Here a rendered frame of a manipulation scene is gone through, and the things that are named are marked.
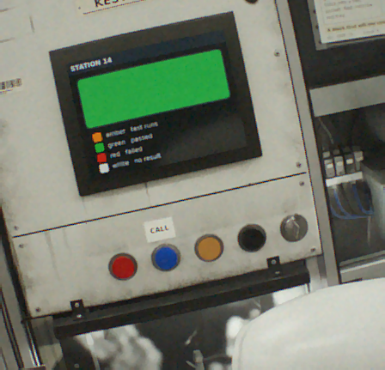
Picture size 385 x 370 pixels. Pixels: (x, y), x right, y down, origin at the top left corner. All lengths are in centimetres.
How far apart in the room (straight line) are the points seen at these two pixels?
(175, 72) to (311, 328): 54
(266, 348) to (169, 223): 51
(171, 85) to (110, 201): 18
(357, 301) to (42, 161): 60
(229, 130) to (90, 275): 28
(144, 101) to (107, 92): 5
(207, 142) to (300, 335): 51
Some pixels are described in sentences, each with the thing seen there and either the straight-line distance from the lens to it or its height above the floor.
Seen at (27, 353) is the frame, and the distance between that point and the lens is 153.
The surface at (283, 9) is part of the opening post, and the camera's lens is 145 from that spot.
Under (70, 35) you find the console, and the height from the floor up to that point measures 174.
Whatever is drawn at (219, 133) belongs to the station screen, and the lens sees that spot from 142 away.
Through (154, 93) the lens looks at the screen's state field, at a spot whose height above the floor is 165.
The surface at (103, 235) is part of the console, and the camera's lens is 146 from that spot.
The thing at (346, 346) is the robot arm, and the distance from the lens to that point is 95.
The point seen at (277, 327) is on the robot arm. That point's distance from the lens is 98.
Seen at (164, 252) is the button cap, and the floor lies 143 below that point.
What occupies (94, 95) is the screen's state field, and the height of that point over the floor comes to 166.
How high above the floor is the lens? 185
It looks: 13 degrees down
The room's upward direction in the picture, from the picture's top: 12 degrees counter-clockwise
